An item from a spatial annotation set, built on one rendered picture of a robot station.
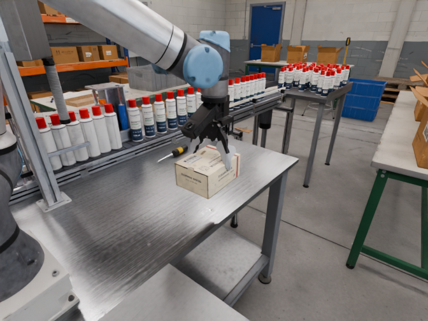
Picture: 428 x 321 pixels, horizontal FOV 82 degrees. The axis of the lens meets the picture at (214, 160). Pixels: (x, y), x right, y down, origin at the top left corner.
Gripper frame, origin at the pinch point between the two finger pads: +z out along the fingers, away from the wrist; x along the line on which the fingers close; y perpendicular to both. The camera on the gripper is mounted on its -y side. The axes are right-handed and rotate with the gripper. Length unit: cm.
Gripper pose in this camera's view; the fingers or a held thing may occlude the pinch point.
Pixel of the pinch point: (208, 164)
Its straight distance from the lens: 73.8
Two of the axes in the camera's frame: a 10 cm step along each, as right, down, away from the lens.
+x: -8.0, -2.7, 5.3
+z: -0.2, 9.0, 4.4
